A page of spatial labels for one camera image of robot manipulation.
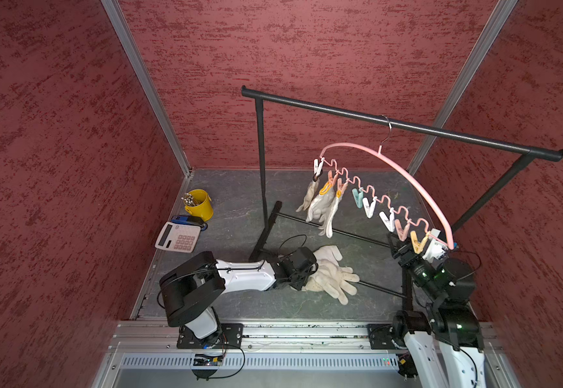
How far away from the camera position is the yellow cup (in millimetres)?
955

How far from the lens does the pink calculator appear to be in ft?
3.08

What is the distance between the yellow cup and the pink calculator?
0.06m
